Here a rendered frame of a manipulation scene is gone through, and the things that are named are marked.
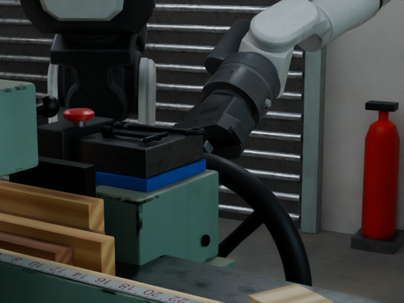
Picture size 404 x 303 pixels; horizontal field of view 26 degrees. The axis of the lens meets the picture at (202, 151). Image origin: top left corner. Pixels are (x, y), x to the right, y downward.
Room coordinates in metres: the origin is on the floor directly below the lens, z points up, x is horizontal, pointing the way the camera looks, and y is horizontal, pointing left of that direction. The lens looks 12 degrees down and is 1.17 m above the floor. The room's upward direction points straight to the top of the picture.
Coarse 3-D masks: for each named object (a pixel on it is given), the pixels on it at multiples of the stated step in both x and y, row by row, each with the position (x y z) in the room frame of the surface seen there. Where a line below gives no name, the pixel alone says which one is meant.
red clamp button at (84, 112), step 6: (72, 108) 0.84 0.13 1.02; (78, 108) 0.83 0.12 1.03; (84, 108) 0.83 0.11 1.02; (66, 114) 0.82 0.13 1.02; (72, 114) 0.82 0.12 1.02; (78, 114) 0.82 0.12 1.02; (84, 114) 0.82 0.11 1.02; (90, 114) 0.82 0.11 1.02; (72, 120) 0.82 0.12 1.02; (78, 120) 0.82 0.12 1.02; (84, 120) 0.82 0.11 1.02
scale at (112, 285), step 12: (0, 252) 0.61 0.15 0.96; (12, 264) 0.59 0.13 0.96; (24, 264) 0.59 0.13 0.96; (36, 264) 0.59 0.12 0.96; (60, 276) 0.56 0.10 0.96; (72, 276) 0.56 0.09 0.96; (84, 276) 0.56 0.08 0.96; (96, 276) 0.56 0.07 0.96; (108, 288) 0.54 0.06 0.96; (120, 288) 0.54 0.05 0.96; (132, 288) 0.54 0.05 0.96; (144, 288) 0.54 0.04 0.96; (156, 300) 0.52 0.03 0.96; (168, 300) 0.52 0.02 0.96; (180, 300) 0.52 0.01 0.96; (192, 300) 0.52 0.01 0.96
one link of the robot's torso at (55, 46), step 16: (144, 32) 1.57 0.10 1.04; (64, 48) 1.38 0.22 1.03; (80, 48) 1.38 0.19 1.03; (96, 48) 1.38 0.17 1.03; (112, 48) 1.38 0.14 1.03; (128, 48) 1.38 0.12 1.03; (144, 48) 1.57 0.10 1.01; (64, 64) 1.39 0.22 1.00; (80, 64) 1.39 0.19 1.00; (96, 64) 1.39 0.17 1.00; (112, 64) 1.39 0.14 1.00; (128, 64) 1.39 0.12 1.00; (80, 80) 1.40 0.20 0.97; (96, 80) 1.40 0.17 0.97; (112, 80) 1.41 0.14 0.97; (80, 96) 1.41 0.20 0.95; (96, 96) 1.41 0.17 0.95; (112, 96) 1.41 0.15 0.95; (96, 112) 1.43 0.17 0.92; (112, 112) 1.43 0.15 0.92
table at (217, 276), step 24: (120, 264) 0.74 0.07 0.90; (144, 264) 0.74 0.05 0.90; (168, 264) 0.74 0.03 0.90; (192, 264) 0.74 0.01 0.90; (216, 264) 0.82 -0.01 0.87; (168, 288) 0.68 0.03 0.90; (192, 288) 0.68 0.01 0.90; (216, 288) 0.68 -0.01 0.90; (240, 288) 0.68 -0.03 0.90; (264, 288) 0.68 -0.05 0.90; (312, 288) 0.68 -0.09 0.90
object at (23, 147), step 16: (0, 80) 0.71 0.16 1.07; (0, 96) 0.66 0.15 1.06; (16, 96) 0.68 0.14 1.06; (32, 96) 0.69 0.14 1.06; (0, 112) 0.66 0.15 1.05; (16, 112) 0.68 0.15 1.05; (32, 112) 0.69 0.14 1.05; (0, 128) 0.66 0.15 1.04; (16, 128) 0.67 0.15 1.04; (32, 128) 0.69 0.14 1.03; (0, 144) 0.66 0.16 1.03; (16, 144) 0.67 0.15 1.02; (32, 144) 0.69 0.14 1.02; (0, 160) 0.66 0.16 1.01; (16, 160) 0.67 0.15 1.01; (32, 160) 0.69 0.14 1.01; (0, 176) 0.66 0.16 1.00
